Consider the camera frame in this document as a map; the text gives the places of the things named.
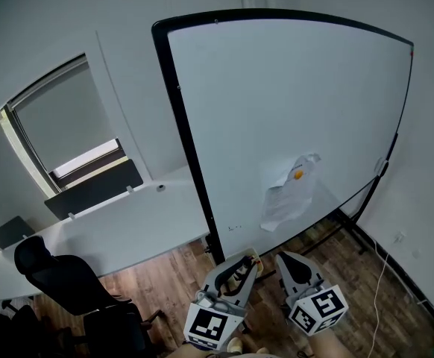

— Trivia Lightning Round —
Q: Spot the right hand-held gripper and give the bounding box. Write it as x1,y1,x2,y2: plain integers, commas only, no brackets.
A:
275,251,350,337

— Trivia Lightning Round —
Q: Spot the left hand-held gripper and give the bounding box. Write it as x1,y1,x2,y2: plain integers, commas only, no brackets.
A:
183,254,260,352

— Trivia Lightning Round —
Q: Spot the person's left forearm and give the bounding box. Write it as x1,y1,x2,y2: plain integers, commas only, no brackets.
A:
179,343,228,358

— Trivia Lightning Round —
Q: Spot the person's right forearm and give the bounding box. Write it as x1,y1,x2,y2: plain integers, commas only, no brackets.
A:
308,330,356,358

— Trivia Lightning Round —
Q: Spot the pale whiteboard tray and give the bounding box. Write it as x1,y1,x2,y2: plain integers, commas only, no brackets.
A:
225,247,265,280

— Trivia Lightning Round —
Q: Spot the crumpled printed paper sheet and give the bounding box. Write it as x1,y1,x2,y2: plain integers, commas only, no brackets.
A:
260,152,322,233

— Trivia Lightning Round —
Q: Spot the person's pale shoe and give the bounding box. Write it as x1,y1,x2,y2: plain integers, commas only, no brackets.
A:
227,336,245,354

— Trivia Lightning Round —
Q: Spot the white desk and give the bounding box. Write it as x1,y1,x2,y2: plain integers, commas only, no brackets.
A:
0,164,213,302

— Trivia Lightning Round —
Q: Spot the black framed whiteboard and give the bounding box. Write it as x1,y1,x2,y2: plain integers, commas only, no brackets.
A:
151,8,415,283

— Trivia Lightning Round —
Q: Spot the large dark desk divider panel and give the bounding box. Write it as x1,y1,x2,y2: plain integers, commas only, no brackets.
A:
44,158,145,222

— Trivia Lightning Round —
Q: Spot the black mesh office chair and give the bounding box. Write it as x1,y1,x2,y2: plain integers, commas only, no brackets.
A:
13,235,166,358

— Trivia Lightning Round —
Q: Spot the wide grey roller blind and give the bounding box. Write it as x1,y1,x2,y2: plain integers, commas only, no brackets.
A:
7,53,118,173

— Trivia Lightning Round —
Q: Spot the small dark desk divider panel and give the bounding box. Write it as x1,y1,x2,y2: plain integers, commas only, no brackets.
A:
0,215,37,252

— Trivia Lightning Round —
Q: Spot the narrow grey roller blind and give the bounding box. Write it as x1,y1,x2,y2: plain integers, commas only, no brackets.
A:
0,114,60,234

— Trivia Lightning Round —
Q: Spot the white cable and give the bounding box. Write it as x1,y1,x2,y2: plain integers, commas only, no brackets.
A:
368,236,403,358

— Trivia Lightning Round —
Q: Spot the dark window frame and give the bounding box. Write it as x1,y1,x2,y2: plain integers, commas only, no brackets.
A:
48,136,129,192

